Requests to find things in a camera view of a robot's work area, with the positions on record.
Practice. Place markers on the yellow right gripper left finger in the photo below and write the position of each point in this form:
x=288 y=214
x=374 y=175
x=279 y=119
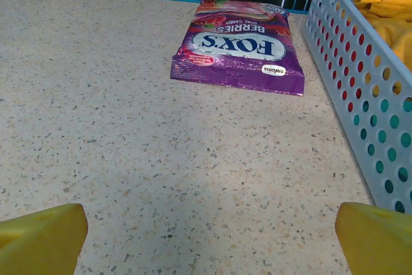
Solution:
x=38 y=242

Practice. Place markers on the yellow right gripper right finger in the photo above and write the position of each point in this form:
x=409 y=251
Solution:
x=376 y=242

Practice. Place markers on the yellow t-shirt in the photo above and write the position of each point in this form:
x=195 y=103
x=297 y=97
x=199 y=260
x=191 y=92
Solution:
x=392 y=24

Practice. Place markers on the teal t-shirt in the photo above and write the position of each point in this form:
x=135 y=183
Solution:
x=392 y=154

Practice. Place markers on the purple Fox's berries candy bag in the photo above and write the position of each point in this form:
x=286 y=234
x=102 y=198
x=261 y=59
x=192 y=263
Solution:
x=238 y=59

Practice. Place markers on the white perforated plastic basket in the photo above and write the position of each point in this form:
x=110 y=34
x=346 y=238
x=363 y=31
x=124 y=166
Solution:
x=334 y=14

